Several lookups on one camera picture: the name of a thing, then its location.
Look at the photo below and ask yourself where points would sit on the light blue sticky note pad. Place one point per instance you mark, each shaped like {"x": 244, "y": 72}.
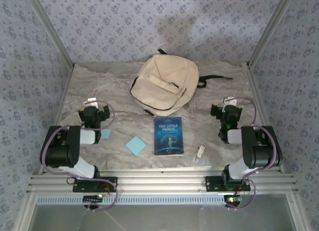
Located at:
{"x": 106, "y": 134}
{"x": 135, "y": 146}

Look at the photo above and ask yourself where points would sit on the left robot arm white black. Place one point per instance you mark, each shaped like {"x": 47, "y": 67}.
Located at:
{"x": 62, "y": 151}

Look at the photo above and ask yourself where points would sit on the right controller board green light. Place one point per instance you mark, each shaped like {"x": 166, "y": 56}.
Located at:
{"x": 233, "y": 199}

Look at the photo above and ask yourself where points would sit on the grey metal lower panel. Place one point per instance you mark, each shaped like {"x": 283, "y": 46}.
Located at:
{"x": 162, "y": 218}

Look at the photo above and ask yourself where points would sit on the aluminium frame post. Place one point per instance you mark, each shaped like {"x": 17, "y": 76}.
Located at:
{"x": 51, "y": 29}
{"x": 270, "y": 29}

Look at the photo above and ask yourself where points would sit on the aluminium side rail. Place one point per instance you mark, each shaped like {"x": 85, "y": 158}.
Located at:
{"x": 58, "y": 116}
{"x": 261, "y": 104}

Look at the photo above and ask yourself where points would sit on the small white beige glue stick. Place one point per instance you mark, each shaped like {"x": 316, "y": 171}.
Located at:
{"x": 200, "y": 152}

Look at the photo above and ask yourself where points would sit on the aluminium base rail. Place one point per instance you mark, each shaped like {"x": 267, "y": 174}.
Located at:
{"x": 162, "y": 181}

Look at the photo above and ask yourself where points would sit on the black left controller board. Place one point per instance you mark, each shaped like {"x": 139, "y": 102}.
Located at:
{"x": 92, "y": 198}

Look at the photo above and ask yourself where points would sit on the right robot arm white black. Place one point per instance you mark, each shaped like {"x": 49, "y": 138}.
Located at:
{"x": 259, "y": 151}

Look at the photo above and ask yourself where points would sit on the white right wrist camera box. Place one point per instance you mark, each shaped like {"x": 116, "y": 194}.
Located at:
{"x": 230, "y": 102}

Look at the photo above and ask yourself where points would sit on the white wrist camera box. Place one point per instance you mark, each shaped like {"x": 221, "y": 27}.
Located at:
{"x": 230, "y": 102}
{"x": 91, "y": 102}

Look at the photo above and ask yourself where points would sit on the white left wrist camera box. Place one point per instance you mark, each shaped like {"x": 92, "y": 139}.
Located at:
{"x": 91, "y": 102}

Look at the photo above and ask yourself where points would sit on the blue Little Prince book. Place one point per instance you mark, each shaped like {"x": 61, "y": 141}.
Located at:
{"x": 169, "y": 136}

